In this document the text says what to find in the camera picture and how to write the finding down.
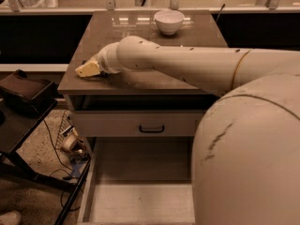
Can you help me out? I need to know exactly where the dark brown pouch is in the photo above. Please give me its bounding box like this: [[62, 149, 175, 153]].
[[0, 69, 54, 113]]

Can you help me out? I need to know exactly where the tape roll clutter on floor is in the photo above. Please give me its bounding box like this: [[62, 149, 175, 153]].
[[55, 111, 89, 159]]

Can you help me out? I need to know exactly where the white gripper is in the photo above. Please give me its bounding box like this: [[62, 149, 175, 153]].
[[75, 42, 123, 78]]

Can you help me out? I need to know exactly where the white shoe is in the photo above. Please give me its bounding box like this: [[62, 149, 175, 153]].
[[0, 211, 22, 225]]

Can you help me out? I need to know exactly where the black side cart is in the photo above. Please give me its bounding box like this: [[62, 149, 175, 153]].
[[0, 78, 92, 225]]

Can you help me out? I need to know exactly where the closed drawer with black handle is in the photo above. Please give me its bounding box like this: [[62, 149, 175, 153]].
[[69, 111, 203, 138]]

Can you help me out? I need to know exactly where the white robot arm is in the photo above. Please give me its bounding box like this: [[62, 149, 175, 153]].
[[76, 36, 300, 225]]

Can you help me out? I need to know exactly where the black cable on floor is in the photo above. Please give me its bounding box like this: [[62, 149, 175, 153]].
[[32, 105, 83, 213]]

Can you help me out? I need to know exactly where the grey drawer cabinet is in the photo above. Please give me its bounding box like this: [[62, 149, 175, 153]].
[[58, 10, 227, 145]]

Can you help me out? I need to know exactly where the white ceramic bowl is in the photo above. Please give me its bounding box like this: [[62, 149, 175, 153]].
[[154, 10, 185, 35]]

